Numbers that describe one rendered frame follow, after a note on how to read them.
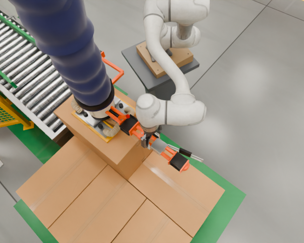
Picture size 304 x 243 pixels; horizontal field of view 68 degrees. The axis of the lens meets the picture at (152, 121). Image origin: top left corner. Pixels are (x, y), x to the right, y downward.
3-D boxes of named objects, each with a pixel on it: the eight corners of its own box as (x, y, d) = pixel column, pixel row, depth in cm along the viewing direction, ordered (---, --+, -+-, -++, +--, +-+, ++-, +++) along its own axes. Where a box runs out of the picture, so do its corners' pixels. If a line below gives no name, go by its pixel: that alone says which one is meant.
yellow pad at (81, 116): (71, 114, 150) (68, 110, 145) (82, 104, 153) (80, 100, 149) (107, 143, 139) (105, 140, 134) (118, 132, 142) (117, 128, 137)
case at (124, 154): (74, 135, 187) (52, 111, 152) (107, 102, 200) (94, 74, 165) (127, 180, 167) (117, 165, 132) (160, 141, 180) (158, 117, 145)
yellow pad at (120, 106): (92, 95, 156) (89, 91, 151) (102, 86, 159) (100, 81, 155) (128, 122, 145) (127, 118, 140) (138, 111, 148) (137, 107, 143)
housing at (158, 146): (150, 149, 124) (149, 146, 120) (158, 140, 127) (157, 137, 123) (159, 156, 122) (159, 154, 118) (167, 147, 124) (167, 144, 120)
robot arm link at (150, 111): (136, 129, 99) (166, 130, 97) (131, 111, 85) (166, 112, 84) (138, 108, 103) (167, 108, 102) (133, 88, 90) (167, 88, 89)
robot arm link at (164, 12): (140, 11, 104) (169, 10, 103) (143, -18, 110) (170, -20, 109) (144, 31, 117) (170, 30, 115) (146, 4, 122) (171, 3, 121)
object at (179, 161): (167, 164, 120) (167, 161, 115) (175, 154, 122) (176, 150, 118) (180, 174, 117) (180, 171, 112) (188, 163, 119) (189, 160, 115)
